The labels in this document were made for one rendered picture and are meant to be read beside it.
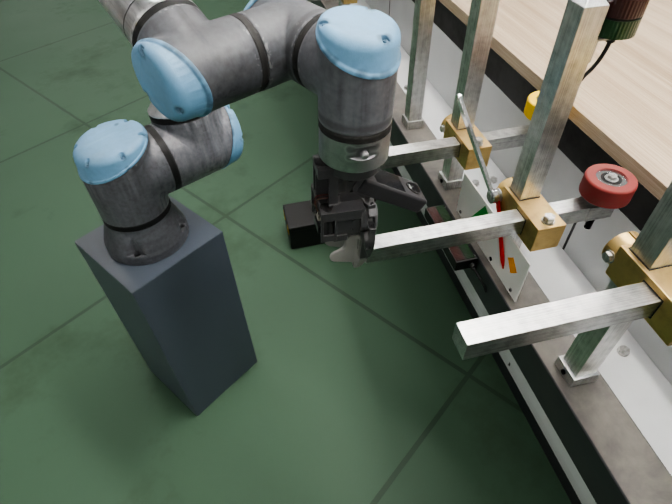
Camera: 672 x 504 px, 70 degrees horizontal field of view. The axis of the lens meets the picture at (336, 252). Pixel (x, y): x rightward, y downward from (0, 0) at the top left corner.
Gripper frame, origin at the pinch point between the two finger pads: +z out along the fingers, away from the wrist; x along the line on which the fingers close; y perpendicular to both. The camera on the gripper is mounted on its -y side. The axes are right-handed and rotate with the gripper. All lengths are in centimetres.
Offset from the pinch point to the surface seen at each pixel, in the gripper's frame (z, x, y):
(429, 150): -2.4, -23.7, -20.5
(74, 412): 86, -33, 78
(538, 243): -2.5, 4.8, -28.2
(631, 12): -35.2, -1.3, -32.4
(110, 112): 86, -219, 84
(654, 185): -8.3, 1.4, -49.2
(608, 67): -10, -35, -65
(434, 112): 19, -72, -44
